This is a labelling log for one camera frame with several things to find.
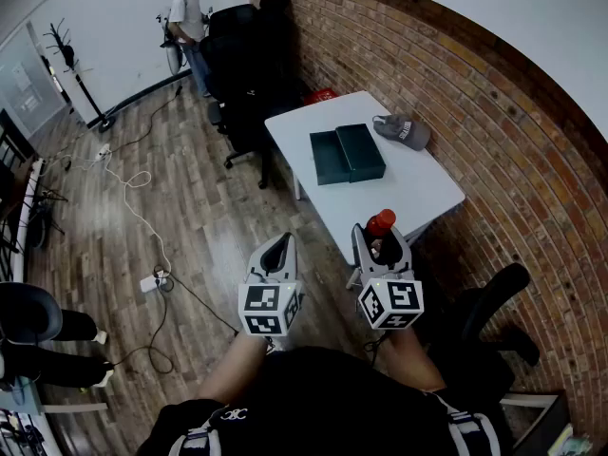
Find black tripod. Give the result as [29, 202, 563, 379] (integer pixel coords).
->
[26, 183, 70, 252]

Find small red-capped bottle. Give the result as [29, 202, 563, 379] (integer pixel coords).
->
[365, 208, 398, 259]

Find white power adapter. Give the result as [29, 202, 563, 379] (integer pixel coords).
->
[139, 267, 171, 295]

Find black round chair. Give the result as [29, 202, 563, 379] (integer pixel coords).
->
[0, 281, 65, 347]

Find dark green box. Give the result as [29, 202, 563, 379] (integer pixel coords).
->
[309, 129, 353, 187]

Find person's left forearm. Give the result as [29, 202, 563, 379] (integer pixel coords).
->
[196, 332, 271, 406]

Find frosted glass door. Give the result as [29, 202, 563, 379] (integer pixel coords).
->
[0, 20, 68, 138]

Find white cable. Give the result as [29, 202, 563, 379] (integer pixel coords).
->
[45, 153, 173, 277]

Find white scooter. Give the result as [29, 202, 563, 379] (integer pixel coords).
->
[155, 10, 187, 77]

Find dark green box lid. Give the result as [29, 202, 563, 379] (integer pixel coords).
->
[334, 123, 388, 184]

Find red plastic crate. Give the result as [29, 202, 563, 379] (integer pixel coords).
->
[302, 87, 340, 107]

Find dark cabinet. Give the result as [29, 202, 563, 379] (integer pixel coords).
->
[501, 389, 596, 456]

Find person's right forearm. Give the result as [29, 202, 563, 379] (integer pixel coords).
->
[383, 325, 448, 393]

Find person's black shirt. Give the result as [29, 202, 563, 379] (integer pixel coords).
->
[136, 346, 515, 456]

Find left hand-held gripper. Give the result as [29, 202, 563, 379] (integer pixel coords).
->
[237, 232, 306, 338]

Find black coat rack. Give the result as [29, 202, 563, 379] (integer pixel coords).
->
[42, 16, 118, 135]

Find grey baseball cap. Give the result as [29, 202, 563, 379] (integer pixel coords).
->
[371, 113, 432, 153]

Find black office chair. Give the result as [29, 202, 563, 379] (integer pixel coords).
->
[420, 261, 542, 401]
[257, 0, 311, 109]
[198, 3, 289, 190]

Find black metal shelf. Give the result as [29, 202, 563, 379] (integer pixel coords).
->
[0, 108, 40, 282]

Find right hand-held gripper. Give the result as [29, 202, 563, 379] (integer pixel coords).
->
[351, 223, 426, 331]

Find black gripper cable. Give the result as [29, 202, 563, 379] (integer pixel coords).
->
[362, 333, 391, 368]

